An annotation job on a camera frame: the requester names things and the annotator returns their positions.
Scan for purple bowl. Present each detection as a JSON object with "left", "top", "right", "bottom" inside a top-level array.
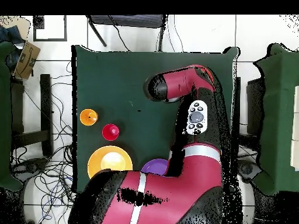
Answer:
[{"left": 140, "top": 158, "right": 169, "bottom": 176}]

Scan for red cup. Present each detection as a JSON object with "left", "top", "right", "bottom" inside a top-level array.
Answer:
[{"left": 102, "top": 123, "right": 120, "bottom": 142}]

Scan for dark green tablecloth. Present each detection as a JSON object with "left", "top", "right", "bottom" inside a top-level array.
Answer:
[{"left": 71, "top": 44, "right": 241, "bottom": 194}]

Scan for stepped orange-yellow cup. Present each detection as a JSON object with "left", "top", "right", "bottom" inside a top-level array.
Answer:
[{"left": 79, "top": 108, "right": 99, "bottom": 127}]

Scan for large yellow bowl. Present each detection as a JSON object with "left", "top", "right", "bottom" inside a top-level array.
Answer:
[{"left": 87, "top": 145, "right": 133, "bottom": 180}]

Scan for dark grey chair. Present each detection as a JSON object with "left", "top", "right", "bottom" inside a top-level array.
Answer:
[{"left": 86, "top": 15, "right": 168, "bottom": 52}]

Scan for black metal stand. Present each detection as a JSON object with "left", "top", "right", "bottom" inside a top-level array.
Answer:
[{"left": 10, "top": 73, "right": 53, "bottom": 157}]

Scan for black box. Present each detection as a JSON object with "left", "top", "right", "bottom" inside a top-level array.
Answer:
[{"left": 246, "top": 78, "right": 265, "bottom": 136}]

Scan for green clothed side table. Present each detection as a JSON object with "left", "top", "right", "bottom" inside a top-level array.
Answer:
[
  {"left": 0, "top": 41, "right": 24, "bottom": 192},
  {"left": 253, "top": 43, "right": 299, "bottom": 195}
]

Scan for cardboard box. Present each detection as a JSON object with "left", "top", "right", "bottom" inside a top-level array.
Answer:
[{"left": 13, "top": 41, "right": 41, "bottom": 80}]

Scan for white papers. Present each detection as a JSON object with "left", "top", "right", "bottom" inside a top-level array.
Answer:
[{"left": 290, "top": 85, "right": 299, "bottom": 172}]

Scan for blue fabric bundle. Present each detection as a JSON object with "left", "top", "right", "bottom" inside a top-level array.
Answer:
[{"left": 0, "top": 24, "right": 25, "bottom": 45}]

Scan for tangled floor cables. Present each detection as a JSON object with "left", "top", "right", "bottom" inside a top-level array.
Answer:
[{"left": 10, "top": 60, "right": 94, "bottom": 224}]

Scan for black square frame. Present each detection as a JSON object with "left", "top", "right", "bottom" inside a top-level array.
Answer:
[{"left": 33, "top": 15, "right": 68, "bottom": 42}]

